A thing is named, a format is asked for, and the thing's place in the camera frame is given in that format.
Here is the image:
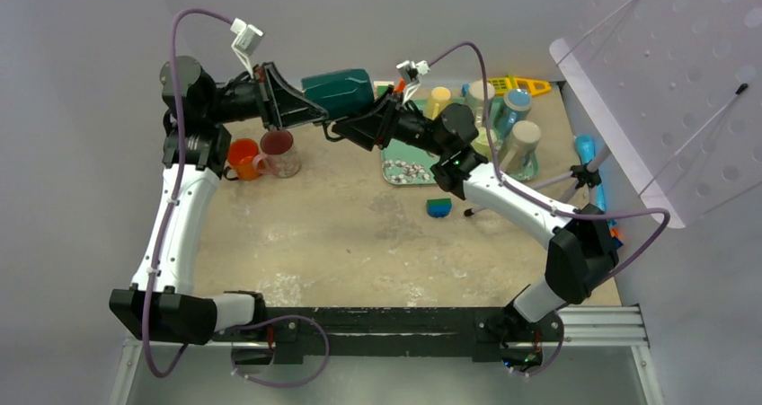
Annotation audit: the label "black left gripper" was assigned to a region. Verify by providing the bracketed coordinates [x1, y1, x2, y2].
[203, 61, 327, 132]

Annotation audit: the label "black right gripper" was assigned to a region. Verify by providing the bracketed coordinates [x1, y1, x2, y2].
[332, 85, 448, 158]

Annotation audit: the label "dark green mug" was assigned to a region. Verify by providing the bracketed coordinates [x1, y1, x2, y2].
[301, 68, 374, 119]

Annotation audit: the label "pink glass mug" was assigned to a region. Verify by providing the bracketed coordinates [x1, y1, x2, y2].
[253, 130, 301, 178]

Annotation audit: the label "orange mug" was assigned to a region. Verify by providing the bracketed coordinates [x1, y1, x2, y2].
[223, 138, 261, 181]

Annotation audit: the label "yellow mug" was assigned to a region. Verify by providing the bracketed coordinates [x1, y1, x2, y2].
[424, 86, 452, 119]

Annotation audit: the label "blue-bottom mug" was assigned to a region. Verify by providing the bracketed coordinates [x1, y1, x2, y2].
[492, 88, 532, 139]

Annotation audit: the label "seahorse cream mug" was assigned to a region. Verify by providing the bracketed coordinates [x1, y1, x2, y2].
[500, 120, 542, 174]

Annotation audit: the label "floral cream mug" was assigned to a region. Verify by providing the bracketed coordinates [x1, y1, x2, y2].
[462, 80, 495, 128]

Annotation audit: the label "light green faceted mug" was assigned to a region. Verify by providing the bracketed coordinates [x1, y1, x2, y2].
[472, 127, 502, 162]

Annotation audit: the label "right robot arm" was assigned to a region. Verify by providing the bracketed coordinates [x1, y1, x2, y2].
[332, 95, 619, 339]

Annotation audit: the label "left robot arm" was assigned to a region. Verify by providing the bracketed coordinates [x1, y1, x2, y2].
[109, 56, 328, 345]

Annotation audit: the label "orange green toy blocks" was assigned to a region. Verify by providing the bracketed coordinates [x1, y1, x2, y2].
[373, 81, 396, 99]

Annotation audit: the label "teal floral tray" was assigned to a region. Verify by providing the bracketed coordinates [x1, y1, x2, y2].
[380, 97, 540, 187]

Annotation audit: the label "blue green toy block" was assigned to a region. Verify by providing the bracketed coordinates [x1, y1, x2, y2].
[425, 198, 453, 218]

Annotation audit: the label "yellow toy phone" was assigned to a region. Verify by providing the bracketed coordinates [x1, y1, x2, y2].
[488, 75, 552, 97]

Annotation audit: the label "blue plastic toy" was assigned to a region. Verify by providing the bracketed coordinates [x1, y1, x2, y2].
[573, 134, 609, 213]

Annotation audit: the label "tripod stand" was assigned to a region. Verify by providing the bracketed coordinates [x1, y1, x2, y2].
[463, 143, 615, 219]

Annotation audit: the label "coloured lego bricks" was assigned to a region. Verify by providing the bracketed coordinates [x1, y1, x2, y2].
[608, 223, 624, 250]

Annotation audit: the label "white perforated panel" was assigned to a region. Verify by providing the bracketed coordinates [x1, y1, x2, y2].
[549, 0, 761, 228]

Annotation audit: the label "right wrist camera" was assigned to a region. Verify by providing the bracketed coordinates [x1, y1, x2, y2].
[396, 60, 430, 85]

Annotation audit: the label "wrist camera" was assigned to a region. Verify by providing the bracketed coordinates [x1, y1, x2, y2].
[396, 60, 430, 85]
[230, 18, 264, 57]

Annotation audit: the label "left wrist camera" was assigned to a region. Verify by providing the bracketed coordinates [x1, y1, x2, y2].
[230, 18, 264, 57]

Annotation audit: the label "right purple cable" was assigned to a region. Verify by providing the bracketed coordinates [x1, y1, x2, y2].
[428, 40, 671, 380]

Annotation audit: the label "purple cable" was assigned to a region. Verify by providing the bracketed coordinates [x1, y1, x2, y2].
[140, 7, 331, 390]
[428, 40, 671, 380]

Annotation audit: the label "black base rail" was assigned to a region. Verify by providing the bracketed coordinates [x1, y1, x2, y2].
[212, 307, 563, 365]

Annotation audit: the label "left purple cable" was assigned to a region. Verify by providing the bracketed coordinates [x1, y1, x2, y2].
[140, 7, 331, 390]

